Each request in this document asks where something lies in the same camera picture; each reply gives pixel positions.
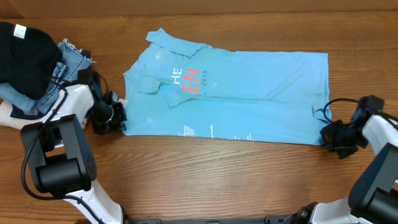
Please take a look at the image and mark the dark navy folded garment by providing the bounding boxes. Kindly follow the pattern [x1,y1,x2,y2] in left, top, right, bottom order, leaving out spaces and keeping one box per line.
[11,44,92,120]

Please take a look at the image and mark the light blue printed t-shirt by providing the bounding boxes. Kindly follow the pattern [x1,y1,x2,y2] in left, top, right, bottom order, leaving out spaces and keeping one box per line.
[124,29,331,145]

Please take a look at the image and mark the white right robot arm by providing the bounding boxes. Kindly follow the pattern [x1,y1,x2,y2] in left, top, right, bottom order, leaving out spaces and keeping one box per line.
[284,95,397,224]

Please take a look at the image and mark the beige folded cloth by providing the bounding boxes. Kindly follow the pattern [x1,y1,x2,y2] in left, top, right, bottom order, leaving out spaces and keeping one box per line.
[0,100,40,130]

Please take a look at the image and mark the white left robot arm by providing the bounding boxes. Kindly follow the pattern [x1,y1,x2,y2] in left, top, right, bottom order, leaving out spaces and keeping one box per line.
[21,67,132,223]

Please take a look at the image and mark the blue denim jeans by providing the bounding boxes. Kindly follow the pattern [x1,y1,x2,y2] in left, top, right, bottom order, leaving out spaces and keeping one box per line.
[1,38,95,116]

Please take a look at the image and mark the black folded garment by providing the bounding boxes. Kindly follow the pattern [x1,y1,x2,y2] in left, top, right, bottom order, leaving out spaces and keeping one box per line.
[1,22,63,100]

